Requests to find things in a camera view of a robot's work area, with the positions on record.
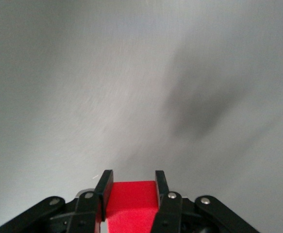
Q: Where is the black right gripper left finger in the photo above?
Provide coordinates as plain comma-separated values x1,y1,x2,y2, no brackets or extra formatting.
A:
0,169,115,233

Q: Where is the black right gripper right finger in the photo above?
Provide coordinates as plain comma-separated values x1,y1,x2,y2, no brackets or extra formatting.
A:
150,170,262,233

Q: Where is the dark grey table mat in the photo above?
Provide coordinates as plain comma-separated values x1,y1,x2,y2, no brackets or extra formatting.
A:
0,0,283,233

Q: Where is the small red cube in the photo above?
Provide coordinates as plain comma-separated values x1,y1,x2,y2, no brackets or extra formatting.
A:
104,180,160,233

